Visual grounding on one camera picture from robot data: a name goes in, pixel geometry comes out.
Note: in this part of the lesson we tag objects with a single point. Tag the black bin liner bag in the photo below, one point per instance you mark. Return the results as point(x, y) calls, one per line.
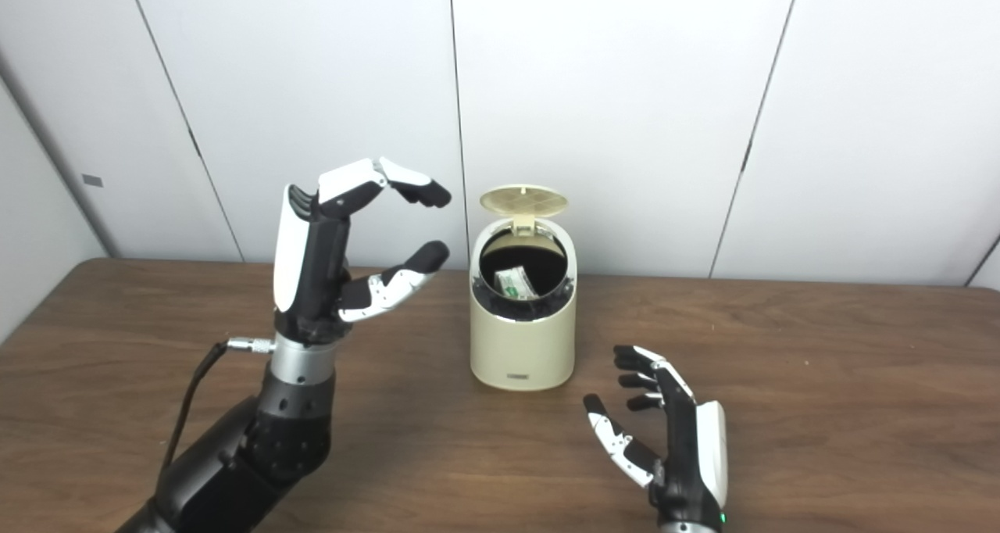
point(523, 252)

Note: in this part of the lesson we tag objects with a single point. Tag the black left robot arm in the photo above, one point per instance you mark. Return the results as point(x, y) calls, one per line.
point(266, 447)

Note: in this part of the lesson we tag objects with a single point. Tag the small gray wall plate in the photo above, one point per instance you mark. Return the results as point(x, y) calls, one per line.
point(92, 180)

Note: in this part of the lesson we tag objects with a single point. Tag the cream round bin lid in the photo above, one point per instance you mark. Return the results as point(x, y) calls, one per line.
point(523, 199)

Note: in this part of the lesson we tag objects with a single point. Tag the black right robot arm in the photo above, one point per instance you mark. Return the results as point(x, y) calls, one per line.
point(687, 530)

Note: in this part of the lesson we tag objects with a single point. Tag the green white milk carton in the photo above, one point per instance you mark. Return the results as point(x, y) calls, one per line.
point(517, 283)

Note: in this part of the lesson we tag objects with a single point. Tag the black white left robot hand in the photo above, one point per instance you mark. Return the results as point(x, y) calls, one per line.
point(320, 267)

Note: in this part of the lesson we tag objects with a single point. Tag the cream-colored round bin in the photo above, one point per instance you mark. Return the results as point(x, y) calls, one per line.
point(522, 349)

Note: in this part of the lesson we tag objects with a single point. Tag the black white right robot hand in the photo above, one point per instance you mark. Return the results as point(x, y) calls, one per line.
point(687, 455)

